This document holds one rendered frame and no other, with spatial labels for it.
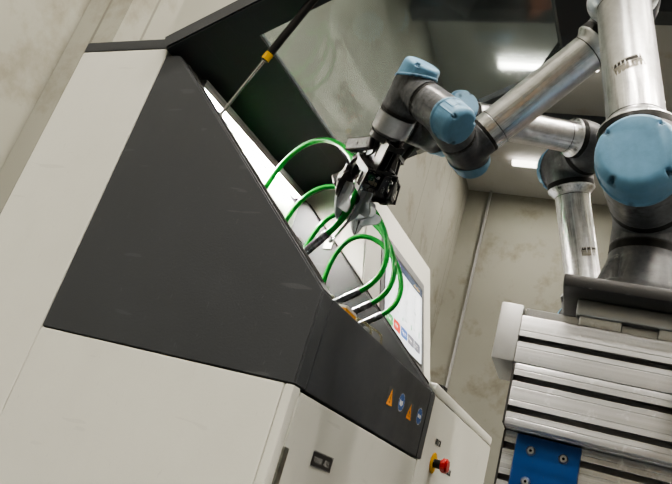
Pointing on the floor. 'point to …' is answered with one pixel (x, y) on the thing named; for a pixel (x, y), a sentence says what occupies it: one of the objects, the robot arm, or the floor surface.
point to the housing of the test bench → (66, 187)
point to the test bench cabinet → (139, 418)
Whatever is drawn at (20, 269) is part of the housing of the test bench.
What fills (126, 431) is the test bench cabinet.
